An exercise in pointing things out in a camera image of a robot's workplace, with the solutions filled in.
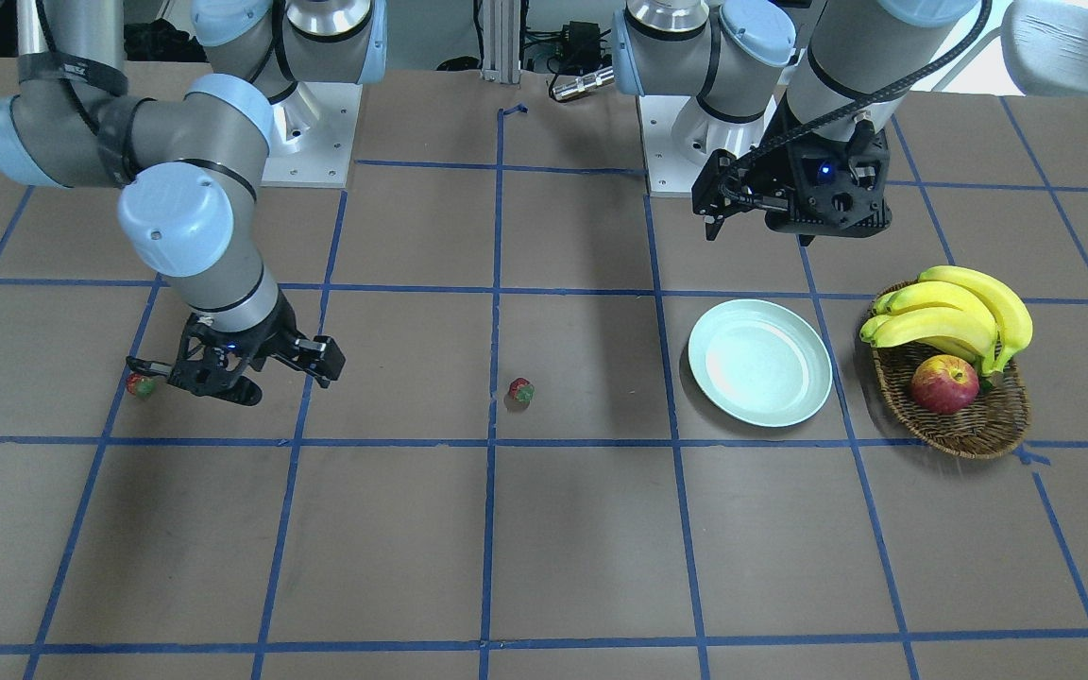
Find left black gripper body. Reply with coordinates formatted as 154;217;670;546
743;112;871;228

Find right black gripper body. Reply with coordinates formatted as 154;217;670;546
165;293;302;406

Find red strawberry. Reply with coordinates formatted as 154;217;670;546
126;373;157;398
508;376;536;405

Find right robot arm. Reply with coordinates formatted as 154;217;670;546
0;1;387;406

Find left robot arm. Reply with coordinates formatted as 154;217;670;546
610;1;992;245

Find light green plate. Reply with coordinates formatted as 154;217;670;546
687;298;833;429

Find metal connector plug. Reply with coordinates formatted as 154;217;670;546
549;66;616;103

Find yellow banana bunch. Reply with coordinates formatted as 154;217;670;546
858;265;1035;376

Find red apple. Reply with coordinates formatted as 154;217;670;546
908;354;980;415

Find grey chair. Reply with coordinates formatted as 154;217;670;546
998;1;1088;99

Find wicker basket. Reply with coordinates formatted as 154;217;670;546
860;280;1030;459

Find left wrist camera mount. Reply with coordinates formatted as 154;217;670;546
761;120;893;245

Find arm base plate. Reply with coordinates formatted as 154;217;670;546
261;82;364;189
636;95;776;198

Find black cables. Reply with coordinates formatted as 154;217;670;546
520;0;630;77

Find aluminium frame post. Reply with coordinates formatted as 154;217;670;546
478;0;526;86

